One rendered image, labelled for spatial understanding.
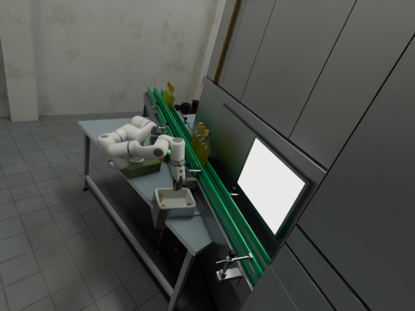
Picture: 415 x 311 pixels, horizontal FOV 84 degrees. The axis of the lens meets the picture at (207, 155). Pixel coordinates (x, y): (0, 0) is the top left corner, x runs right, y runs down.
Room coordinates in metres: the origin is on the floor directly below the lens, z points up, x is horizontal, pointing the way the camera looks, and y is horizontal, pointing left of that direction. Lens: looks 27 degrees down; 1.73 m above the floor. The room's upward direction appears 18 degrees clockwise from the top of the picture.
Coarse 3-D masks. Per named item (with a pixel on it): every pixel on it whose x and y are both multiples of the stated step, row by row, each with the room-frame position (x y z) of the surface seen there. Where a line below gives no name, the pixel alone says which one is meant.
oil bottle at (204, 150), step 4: (204, 144) 1.38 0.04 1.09; (208, 144) 1.39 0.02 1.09; (200, 148) 1.39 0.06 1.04; (204, 148) 1.37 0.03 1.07; (208, 148) 1.38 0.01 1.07; (200, 152) 1.38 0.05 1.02; (204, 152) 1.37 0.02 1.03; (208, 152) 1.39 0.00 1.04; (200, 156) 1.37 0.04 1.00; (204, 156) 1.38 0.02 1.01; (200, 160) 1.37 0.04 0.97; (204, 160) 1.38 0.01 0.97; (204, 164) 1.39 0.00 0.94
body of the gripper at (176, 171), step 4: (172, 168) 1.04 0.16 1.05; (176, 168) 1.00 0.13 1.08; (180, 168) 1.01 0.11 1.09; (184, 168) 1.02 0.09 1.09; (172, 172) 1.04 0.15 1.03; (176, 172) 1.00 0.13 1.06; (180, 172) 1.01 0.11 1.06; (184, 172) 1.02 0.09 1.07; (176, 176) 1.00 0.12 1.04; (184, 176) 1.02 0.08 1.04; (176, 180) 1.01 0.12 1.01; (184, 180) 1.03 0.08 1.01
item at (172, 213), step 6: (156, 204) 1.01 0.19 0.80; (198, 204) 1.15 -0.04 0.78; (156, 210) 0.99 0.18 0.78; (162, 210) 0.96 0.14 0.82; (168, 210) 0.98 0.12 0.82; (174, 210) 1.00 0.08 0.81; (180, 210) 1.02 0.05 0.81; (186, 210) 1.03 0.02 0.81; (192, 210) 1.05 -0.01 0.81; (198, 210) 1.13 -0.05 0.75; (156, 216) 0.97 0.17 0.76; (162, 216) 0.97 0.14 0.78; (168, 216) 0.98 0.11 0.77; (174, 216) 1.00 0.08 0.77; (180, 216) 1.02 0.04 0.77; (186, 216) 1.04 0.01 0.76; (192, 216) 1.06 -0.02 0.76
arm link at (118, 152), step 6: (114, 144) 1.01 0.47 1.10; (120, 144) 1.01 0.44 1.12; (126, 144) 1.00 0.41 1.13; (108, 150) 0.99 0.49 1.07; (114, 150) 0.98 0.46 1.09; (120, 150) 0.98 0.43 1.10; (126, 150) 0.98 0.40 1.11; (114, 156) 0.98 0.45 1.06; (120, 156) 0.98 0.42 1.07; (126, 156) 0.99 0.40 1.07; (108, 162) 1.07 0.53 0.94; (114, 162) 0.98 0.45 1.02; (120, 162) 0.99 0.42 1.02; (126, 162) 1.01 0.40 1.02; (120, 168) 0.99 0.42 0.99
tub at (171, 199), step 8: (160, 192) 1.11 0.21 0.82; (168, 192) 1.14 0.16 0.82; (176, 192) 1.16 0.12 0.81; (184, 192) 1.19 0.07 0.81; (168, 200) 1.12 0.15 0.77; (176, 200) 1.14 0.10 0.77; (184, 200) 1.16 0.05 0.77; (192, 200) 1.11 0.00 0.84; (160, 208) 0.98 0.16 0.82; (168, 208) 0.98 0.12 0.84; (176, 208) 1.00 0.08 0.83
